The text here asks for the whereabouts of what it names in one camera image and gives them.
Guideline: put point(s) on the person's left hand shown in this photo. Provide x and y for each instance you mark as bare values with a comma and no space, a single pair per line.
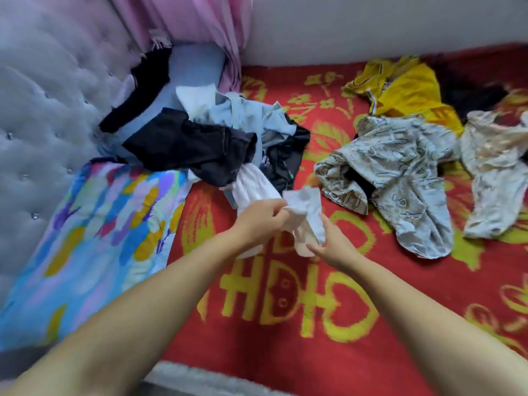
260,220

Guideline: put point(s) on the person's right hand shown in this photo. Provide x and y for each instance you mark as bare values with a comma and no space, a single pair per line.
334,247

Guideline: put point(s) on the white printed t-shirt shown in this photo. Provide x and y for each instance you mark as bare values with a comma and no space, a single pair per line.
256,187

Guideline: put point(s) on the pile of mixed clothes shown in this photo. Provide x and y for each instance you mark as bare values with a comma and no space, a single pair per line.
396,177

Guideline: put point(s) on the person's right forearm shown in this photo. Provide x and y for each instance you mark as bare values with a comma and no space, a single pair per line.
437,334

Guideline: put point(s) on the person's left forearm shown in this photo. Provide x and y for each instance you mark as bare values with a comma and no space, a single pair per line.
115,325

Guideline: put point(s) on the red and yellow blanket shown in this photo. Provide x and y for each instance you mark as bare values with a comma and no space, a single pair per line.
272,309

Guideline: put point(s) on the blue patterned pillow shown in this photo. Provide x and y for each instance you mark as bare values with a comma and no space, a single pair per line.
99,243

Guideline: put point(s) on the pale blue pillow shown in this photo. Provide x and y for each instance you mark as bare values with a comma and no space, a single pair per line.
194,66

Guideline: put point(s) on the wide pink curtain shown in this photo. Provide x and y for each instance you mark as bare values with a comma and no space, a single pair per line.
190,20

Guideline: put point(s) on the white tufted headboard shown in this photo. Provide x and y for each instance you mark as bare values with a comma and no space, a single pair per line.
49,119

